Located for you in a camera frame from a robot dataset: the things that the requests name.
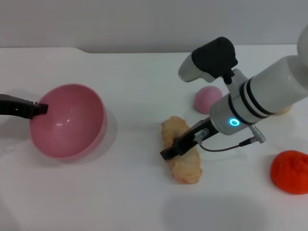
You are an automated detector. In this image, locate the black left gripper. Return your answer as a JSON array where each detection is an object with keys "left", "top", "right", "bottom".
[{"left": 0, "top": 93, "right": 50, "bottom": 120}]

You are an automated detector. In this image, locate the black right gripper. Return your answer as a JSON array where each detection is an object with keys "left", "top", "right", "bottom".
[{"left": 160, "top": 117, "right": 220, "bottom": 161}]

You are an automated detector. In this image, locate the long orange striped bread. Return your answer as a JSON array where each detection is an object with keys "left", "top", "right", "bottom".
[{"left": 160, "top": 115, "right": 204, "bottom": 186}]

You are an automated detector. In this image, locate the pink plastic bowl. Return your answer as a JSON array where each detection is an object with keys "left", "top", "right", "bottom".
[{"left": 29, "top": 83, "right": 108, "bottom": 160}]

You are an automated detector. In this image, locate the round pink bun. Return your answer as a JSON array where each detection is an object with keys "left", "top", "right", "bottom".
[{"left": 193, "top": 86, "right": 223, "bottom": 114}]

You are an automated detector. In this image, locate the red-orange lumpy fruit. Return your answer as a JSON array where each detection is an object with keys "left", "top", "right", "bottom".
[{"left": 269, "top": 150, "right": 308, "bottom": 195}]

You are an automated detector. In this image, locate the beige knotted bun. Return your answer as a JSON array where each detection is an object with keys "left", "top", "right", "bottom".
[{"left": 276, "top": 103, "right": 294, "bottom": 114}]

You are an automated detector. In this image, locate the right wrist camera housing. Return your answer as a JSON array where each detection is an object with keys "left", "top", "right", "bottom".
[{"left": 178, "top": 36, "right": 239, "bottom": 84}]

